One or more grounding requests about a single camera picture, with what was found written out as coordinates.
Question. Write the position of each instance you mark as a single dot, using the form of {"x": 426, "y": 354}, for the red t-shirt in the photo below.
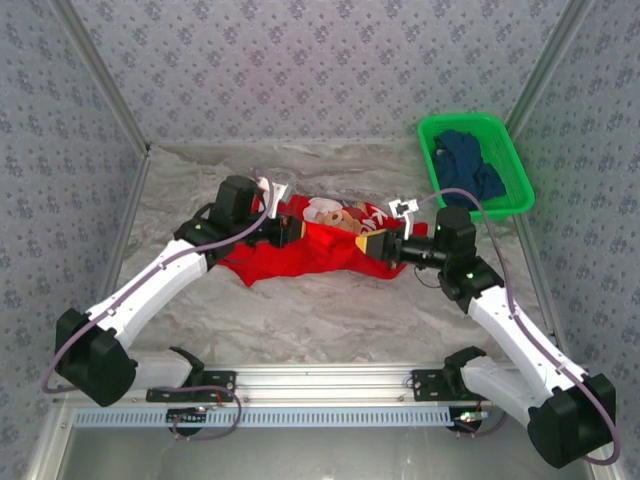
{"x": 280, "y": 265}

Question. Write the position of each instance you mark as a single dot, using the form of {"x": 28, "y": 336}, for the green plastic basket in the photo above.
{"x": 505, "y": 150}

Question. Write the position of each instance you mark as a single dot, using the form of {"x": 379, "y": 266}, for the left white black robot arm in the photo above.
{"x": 150, "y": 290}

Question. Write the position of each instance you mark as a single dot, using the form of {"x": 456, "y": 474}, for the dark blue garment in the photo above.
{"x": 465, "y": 170}

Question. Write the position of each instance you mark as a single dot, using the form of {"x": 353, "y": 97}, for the small black circuit board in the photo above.
{"x": 187, "y": 427}
{"x": 470, "y": 427}

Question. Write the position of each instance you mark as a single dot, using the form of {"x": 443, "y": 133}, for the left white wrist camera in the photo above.
{"x": 277, "y": 197}

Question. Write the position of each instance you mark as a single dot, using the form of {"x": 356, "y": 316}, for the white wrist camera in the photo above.
{"x": 277, "y": 197}
{"x": 402, "y": 207}

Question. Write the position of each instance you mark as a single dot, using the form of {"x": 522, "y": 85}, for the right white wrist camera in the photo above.
{"x": 402, "y": 207}

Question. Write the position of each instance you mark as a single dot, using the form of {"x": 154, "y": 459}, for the aluminium table side rail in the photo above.
{"x": 134, "y": 200}

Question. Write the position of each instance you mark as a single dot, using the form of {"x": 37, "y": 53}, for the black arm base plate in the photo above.
{"x": 225, "y": 382}
{"x": 425, "y": 382}

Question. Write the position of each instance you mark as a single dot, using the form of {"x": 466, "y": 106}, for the slanted aluminium frame post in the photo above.
{"x": 106, "y": 75}
{"x": 540, "y": 75}

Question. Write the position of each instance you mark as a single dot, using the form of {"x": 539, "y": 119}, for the wide aluminium mounting rail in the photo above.
{"x": 325, "y": 382}

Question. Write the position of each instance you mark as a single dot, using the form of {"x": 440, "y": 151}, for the aluminium frame leg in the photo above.
{"x": 607, "y": 475}
{"x": 47, "y": 445}

